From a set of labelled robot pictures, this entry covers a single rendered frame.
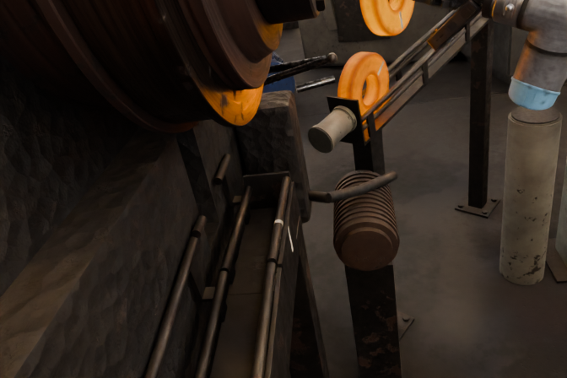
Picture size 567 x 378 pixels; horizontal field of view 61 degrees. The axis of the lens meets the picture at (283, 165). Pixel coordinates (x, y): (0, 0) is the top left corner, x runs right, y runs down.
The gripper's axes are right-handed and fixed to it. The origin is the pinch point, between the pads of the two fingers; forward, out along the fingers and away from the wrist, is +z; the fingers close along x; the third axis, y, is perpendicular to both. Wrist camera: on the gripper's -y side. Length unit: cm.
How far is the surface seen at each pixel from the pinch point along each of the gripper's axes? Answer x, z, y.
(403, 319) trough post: -3, -20, -89
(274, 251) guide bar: 51, -17, -17
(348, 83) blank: 6.7, 1.5, -19.0
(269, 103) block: 30.0, 2.3, -13.4
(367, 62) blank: 0.5, 1.5, -16.4
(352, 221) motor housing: 21.2, -11.6, -38.0
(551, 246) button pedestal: -52, -43, -83
